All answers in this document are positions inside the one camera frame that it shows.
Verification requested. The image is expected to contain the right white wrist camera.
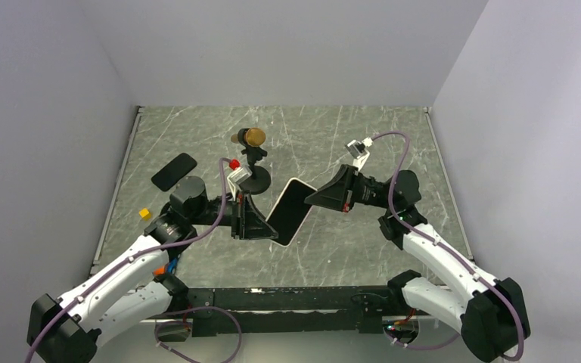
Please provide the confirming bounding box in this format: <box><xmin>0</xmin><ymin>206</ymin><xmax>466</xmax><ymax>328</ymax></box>
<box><xmin>345</xmin><ymin>137</ymin><xmax>373</xmax><ymax>171</ymax></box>

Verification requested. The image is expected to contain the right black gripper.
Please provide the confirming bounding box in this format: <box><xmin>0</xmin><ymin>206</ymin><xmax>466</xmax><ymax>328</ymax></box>
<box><xmin>304</xmin><ymin>164</ymin><xmax>396</xmax><ymax>213</ymax></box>

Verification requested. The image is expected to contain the purple cable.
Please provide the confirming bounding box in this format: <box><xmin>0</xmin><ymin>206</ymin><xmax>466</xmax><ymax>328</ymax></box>
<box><xmin>368</xmin><ymin>131</ymin><xmax>526</xmax><ymax>363</ymax></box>
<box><xmin>23</xmin><ymin>157</ymin><xmax>244</xmax><ymax>363</ymax></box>

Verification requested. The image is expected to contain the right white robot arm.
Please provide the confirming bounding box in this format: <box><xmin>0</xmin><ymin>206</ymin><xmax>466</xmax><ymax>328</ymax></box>
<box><xmin>305</xmin><ymin>164</ymin><xmax>530</xmax><ymax>362</ymax></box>

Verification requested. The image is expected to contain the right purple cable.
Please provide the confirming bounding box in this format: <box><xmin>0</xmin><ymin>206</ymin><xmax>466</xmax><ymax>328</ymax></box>
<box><xmin>368</xmin><ymin>131</ymin><xmax>526</xmax><ymax>363</ymax></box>

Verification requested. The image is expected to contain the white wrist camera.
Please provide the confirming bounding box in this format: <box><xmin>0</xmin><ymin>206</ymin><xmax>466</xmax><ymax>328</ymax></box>
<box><xmin>226</xmin><ymin>159</ymin><xmax>252</xmax><ymax>196</ymax></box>
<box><xmin>345</xmin><ymin>137</ymin><xmax>373</xmax><ymax>171</ymax></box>

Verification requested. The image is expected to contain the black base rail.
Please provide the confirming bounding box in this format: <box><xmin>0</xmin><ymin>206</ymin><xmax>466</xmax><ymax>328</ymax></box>
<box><xmin>157</xmin><ymin>285</ymin><xmax>412</xmax><ymax>337</ymax></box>

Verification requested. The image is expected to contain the gold microphone on black stand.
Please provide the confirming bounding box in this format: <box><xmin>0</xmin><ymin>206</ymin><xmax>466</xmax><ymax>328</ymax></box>
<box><xmin>231</xmin><ymin>127</ymin><xmax>272</xmax><ymax>195</ymax></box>

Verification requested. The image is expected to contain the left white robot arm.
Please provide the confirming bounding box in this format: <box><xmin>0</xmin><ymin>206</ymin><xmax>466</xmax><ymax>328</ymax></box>
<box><xmin>26</xmin><ymin>168</ymin><xmax>278</xmax><ymax>362</ymax></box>

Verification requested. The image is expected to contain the small yellow cube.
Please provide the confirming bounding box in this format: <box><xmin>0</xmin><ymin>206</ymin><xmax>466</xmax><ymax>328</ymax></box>
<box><xmin>138</xmin><ymin>208</ymin><xmax>152</xmax><ymax>221</ymax></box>

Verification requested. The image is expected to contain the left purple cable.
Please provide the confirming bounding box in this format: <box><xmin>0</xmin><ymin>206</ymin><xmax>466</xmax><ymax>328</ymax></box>
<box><xmin>23</xmin><ymin>157</ymin><xmax>244</xmax><ymax>363</ymax></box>

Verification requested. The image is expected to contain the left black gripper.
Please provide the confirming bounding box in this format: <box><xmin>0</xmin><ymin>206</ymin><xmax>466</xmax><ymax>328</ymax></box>
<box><xmin>189</xmin><ymin>190</ymin><xmax>279</xmax><ymax>240</ymax></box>

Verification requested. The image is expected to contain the black phone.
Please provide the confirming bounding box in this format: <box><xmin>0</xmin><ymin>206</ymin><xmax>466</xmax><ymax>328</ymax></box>
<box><xmin>151</xmin><ymin>153</ymin><xmax>197</xmax><ymax>192</ymax></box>

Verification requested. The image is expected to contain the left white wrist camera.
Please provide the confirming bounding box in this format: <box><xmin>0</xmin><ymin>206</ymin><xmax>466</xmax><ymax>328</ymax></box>
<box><xmin>226</xmin><ymin>159</ymin><xmax>252</xmax><ymax>196</ymax></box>

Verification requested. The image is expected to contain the beige phone case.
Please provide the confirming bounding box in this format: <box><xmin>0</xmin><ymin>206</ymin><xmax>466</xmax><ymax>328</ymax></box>
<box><xmin>265</xmin><ymin>177</ymin><xmax>318</xmax><ymax>248</ymax></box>

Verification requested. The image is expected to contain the colourful toy car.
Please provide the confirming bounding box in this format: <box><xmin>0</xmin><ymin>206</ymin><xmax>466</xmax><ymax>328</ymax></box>
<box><xmin>153</xmin><ymin>259</ymin><xmax>179</xmax><ymax>277</ymax></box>

